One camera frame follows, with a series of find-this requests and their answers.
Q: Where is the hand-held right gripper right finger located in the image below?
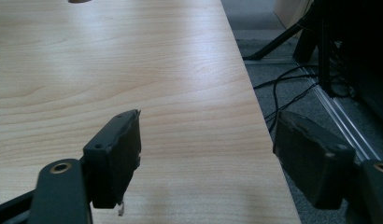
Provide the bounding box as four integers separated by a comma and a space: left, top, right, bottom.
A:
272, 110, 358, 210

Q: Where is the black cable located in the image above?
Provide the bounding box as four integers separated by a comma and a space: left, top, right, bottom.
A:
263, 63, 319, 134
252, 73, 319, 91

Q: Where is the black metal stand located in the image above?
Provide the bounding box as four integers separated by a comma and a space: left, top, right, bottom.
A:
242, 0, 337, 96

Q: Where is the metal floor rail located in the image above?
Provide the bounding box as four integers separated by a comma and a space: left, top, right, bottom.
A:
295, 63, 382, 162

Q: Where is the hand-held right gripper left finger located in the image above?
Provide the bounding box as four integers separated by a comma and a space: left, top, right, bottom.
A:
82, 108, 142, 210

